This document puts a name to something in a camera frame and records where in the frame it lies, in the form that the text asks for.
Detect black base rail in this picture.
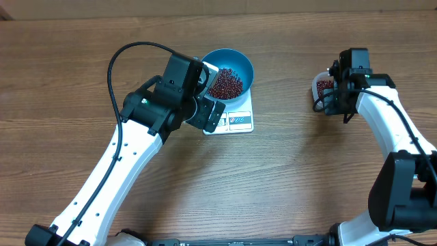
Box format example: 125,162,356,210
105,223,389,246

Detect teal plastic bowl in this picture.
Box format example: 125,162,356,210
202,49,255,94

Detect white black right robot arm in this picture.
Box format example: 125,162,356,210
313,48,436,245

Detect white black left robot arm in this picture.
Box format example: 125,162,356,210
25,53,225,246

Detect red adzuki beans in container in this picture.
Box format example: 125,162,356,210
316,80,334,98

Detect red beans in bowl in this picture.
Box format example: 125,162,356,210
208,68,243,100

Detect clear plastic food container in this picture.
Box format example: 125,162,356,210
311,72,335,115

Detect white digital kitchen scale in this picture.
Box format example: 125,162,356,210
203,90,254,135

